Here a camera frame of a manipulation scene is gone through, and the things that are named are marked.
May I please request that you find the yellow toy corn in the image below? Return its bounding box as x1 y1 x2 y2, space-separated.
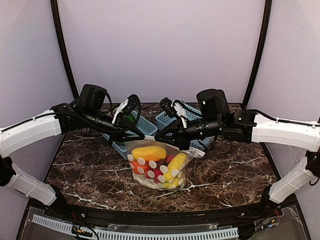
163 153 187 181

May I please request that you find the clear dotted zip top bag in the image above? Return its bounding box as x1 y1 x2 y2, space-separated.
125 136 205 191

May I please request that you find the orange toy fruit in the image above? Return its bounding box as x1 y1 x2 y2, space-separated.
129 160 149 175

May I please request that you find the red toy strawberry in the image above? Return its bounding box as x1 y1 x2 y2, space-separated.
146 168 166 183

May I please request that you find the yellow toy lemon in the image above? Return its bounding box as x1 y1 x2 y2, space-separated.
163 172 185 190

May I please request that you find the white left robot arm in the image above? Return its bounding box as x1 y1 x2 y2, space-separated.
0 84 145 206

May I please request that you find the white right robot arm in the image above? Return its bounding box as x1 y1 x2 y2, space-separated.
155 89 320 207

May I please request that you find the green toy pepper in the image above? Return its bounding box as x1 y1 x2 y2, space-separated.
123 114 136 123

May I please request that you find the small blue perforated basket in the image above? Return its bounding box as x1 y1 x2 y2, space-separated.
112 111 158 160

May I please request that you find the large blue perforated basket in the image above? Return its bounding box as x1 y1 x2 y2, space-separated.
155 103 216 151

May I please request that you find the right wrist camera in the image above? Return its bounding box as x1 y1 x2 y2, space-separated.
160 97 189 128

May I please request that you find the black front table rail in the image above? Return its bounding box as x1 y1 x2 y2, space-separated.
45 203 277 227

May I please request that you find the white slotted cable duct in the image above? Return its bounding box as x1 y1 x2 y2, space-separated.
31 214 239 240

